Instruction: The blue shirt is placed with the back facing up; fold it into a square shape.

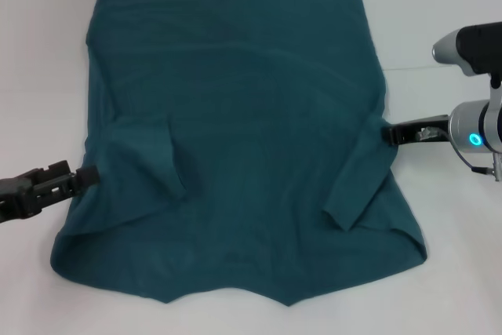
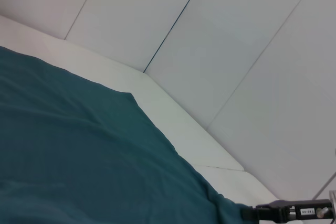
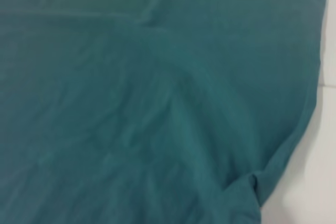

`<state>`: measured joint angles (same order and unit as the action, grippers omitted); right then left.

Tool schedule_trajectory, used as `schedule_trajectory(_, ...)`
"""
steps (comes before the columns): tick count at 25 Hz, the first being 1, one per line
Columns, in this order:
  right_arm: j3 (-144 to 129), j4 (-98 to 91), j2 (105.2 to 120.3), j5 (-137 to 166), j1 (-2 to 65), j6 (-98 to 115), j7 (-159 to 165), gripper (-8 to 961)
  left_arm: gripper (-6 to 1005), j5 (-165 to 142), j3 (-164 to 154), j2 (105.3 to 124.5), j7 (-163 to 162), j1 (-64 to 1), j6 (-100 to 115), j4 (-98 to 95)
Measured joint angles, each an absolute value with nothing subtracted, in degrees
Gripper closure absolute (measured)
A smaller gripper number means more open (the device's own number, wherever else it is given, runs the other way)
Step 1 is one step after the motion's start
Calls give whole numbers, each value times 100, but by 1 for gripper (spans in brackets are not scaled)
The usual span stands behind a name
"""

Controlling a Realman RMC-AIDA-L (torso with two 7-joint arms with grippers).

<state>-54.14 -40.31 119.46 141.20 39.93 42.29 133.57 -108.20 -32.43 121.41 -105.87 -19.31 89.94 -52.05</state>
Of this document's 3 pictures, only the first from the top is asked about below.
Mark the right wrist camera housing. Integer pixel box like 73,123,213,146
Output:
431,20,502,78

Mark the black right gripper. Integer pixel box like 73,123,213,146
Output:
381,114,452,147

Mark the teal blue shirt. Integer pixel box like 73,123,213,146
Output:
49,0,427,307

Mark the silver camera mount bracket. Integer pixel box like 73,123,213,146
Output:
487,75,502,105

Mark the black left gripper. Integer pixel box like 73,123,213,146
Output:
0,159,100,225

